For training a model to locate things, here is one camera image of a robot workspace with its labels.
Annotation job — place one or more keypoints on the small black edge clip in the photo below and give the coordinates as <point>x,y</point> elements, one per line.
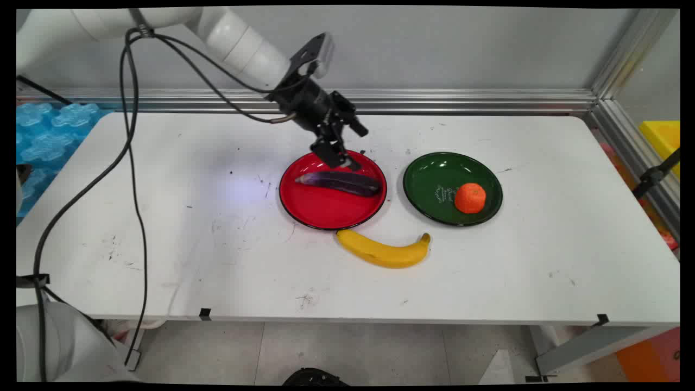
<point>601,319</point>
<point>204,314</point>

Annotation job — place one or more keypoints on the aluminium frame corner post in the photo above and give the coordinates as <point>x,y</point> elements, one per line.
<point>624,60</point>

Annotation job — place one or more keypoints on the purple eggplant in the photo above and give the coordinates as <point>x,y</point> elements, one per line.
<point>342,183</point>

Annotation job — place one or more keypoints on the green round plate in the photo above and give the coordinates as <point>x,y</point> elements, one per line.
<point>429,190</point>

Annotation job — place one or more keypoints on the red round plate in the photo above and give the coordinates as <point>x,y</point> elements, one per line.
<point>326,209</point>

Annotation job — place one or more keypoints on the yellow plastic box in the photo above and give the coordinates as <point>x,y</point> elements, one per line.
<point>662,138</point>

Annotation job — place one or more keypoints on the orange box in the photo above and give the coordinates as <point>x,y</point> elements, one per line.
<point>651,358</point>

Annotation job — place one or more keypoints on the black round object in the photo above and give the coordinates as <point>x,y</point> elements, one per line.
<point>312,377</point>

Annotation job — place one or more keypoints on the aluminium frame rail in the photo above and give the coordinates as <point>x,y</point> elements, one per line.
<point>461,100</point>

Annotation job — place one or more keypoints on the pink orange foam mat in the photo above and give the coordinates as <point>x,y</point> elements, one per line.
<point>667,237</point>

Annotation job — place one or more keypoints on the yellow banana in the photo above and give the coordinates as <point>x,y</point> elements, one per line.
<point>380,253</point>

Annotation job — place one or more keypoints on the grey table leg brace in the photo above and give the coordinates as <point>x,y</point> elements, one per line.
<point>592,347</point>

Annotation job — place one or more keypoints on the white table leg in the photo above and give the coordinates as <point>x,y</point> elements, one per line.
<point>134,347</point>

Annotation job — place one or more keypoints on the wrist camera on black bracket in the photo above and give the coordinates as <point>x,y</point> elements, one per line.
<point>320,51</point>

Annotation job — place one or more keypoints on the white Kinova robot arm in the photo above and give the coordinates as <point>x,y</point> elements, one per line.
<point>239,41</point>

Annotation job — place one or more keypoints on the orange mandarin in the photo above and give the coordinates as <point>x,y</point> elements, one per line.
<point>470,198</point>

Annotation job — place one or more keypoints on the blue foam mat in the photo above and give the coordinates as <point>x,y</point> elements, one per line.
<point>49,141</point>

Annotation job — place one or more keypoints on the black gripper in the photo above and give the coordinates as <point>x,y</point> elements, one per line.
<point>307,103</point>

